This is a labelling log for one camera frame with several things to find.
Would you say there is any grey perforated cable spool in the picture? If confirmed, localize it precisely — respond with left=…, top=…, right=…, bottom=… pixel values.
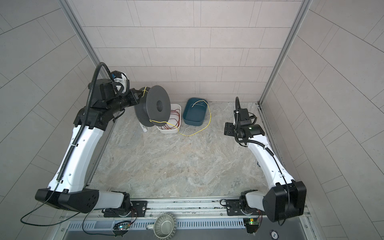
left=135, top=86, right=171, bottom=127

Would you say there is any round grey knob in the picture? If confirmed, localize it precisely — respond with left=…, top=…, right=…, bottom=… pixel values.
left=153, top=213, right=177, bottom=240

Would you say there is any aluminium corner profile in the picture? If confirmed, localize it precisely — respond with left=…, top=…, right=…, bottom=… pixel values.
left=58, top=0, right=124, bottom=106
left=258, top=0, right=313, bottom=104

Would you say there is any yellow cable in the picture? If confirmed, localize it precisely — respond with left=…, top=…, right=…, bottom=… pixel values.
left=140, top=86, right=212, bottom=138

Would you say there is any white tube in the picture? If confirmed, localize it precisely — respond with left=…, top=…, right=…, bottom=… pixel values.
left=141, top=124, right=148, bottom=133

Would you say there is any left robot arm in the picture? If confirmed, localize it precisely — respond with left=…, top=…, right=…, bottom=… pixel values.
left=35, top=62, right=140, bottom=217

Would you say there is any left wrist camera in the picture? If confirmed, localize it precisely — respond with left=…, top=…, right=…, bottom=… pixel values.
left=111, top=71, right=128, bottom=92

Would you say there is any white plastic bin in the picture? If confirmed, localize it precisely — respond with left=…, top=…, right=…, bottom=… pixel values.
left=157, top=104, right=182, bottom=134

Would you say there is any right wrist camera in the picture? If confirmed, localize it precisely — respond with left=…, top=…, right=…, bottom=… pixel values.
left=236, top=109, right=252, bottom=127

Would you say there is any aluminium corner profile right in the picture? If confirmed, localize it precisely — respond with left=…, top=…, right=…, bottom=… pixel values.
left=258, top=0, right=313, bottom=104

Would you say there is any teal plastic bin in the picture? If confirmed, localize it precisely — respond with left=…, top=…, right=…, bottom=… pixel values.
left=183, top=98, right=208, bottom=127

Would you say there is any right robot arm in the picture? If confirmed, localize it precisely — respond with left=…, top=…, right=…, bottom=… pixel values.
left=224, top=98, right=307, bottom=225

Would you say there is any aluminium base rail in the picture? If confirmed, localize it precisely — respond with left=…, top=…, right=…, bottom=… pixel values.
left=73, top=195, right=311, bottom=221

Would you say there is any red cable coil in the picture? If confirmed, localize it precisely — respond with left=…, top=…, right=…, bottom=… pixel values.
left=161, top=109, right=181, bottom=130

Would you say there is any aluminium corner profile left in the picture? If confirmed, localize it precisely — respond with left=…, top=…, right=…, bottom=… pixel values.
left=58, top=0, right=124, bottom=106

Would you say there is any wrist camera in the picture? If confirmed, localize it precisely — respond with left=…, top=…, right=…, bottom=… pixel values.
left=111, top=71, right=128, bottom=92
left=236, top=109, right=252, bottom=127

